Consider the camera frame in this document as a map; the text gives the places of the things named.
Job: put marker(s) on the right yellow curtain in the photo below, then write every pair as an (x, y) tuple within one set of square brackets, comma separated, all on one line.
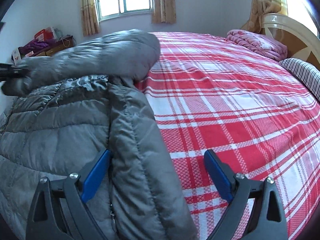
[(164, 11)]

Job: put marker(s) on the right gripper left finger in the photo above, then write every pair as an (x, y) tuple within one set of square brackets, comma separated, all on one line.
[(46, 219)]

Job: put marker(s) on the striped pillow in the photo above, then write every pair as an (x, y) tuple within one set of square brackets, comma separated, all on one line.
[(305, 72)]

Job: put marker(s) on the left yellow curtain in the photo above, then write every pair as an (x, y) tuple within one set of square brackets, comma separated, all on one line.
[(89, 18)]

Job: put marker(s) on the red plaid bed sheet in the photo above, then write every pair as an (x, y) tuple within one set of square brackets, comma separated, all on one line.
[(207, 92)]

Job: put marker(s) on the purple cloth on desk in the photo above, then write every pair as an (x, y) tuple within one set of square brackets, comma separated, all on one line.
[(36, 46)]

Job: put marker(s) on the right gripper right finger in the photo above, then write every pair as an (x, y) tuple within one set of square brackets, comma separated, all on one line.
[(267, 219)]

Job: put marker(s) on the white carton on desk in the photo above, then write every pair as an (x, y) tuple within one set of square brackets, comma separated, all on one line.
[(16, 56)]

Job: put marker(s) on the grey puffer jacket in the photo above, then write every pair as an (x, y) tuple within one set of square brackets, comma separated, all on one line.
[(76, 103)]

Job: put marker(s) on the red box on desk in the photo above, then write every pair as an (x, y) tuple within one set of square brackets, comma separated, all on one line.
[(46, 34)]

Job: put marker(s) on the brown wooden desk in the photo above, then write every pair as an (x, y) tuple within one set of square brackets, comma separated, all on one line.
[(65, 42)]

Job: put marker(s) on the pink folded quilt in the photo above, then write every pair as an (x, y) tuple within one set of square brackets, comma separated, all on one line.
[(261, 44)]

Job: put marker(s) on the cream wooden headboard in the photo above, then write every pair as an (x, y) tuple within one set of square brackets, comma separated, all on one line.
[(300, 41)]

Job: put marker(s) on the yellow curtain by headboard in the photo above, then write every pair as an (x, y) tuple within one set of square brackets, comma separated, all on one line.
[(259, 8)]

